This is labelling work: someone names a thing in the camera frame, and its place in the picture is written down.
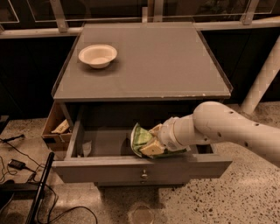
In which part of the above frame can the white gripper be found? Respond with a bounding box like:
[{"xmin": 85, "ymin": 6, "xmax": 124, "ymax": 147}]
[{"xmin": 140, "ymin": 117, "xmax": 186, "ymax": 156}]

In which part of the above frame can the green jalapeno chip bag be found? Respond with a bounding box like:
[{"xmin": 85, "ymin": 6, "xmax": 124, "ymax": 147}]
[{"xmin": 130, "ymin": 123, "xmax": 190, "ymax": 158}]

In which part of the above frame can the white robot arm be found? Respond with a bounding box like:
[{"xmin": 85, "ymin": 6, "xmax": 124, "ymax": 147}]
[{"xmin": 140, "ymin": 101, "xmax": 280, "ymax": 165}]

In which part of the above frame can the round metal drawer knob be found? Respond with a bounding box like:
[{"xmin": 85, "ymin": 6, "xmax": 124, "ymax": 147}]
[{"xmin": 141, "ymin": 170, "xmax": 148, "ymax": 179}]

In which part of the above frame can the open grey top drawer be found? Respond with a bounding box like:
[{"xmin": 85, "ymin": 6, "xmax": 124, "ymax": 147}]
[{"xmin": 52, "ymin": 103, "xmax": 232, "ymax": 186}]

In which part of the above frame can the grey drawer cabinet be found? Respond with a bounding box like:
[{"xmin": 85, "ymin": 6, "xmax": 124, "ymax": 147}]
[{"xmin": 51, "ymin": 22, "xmax": 234, "ymax": 187}]

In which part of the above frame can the crumpled white paper scrap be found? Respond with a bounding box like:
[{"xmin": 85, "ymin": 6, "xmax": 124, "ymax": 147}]
[{"xmin": 82, "ymin": 141, "xmax": 92, "ymax": 158}]

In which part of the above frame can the white packet in box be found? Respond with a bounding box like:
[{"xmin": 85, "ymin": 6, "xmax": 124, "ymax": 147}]
[{"xmin": 51, "ymin": 119, "xmax": 69, "ymax": 134}]

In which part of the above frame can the brown cardboard box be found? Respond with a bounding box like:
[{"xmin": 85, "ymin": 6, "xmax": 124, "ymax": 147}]
[{"xmin": 42, "ymin": 102, "xmax": 72, "ymax": 151}]

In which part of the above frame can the white paper bowl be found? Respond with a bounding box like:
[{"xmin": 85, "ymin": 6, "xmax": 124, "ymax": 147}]
[{"xmin": 78, "ymin": 45, "xmax": 117, "ymax": 69}]

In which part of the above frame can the black pole on floor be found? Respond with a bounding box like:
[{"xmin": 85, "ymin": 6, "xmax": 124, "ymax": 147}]
[{"xmin": 25, "ymin": 152, "xmax": 54, "ymax": 224}]

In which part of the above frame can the black tool on floor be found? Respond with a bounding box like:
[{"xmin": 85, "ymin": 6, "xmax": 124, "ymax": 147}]
[{"xmin": 0, "ymin": 134, "xmax": 25, "ymax": 143}]

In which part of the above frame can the black power adapter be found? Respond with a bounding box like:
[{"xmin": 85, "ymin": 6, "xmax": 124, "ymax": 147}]
[{"xmin": 8, "ymin": 159, "xmax": 25, "ymax": 171}]

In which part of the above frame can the metal window railing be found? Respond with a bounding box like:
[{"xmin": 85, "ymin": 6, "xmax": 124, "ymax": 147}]
[{"xmin": 0, "ymin": 0, "xmax": 280, "ymax": 39}]

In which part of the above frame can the black cable on floor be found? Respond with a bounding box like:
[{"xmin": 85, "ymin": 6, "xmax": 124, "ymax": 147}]
[{"xmin": 0, "ymin": 139, "xmax": 99, "ymax": 224}]

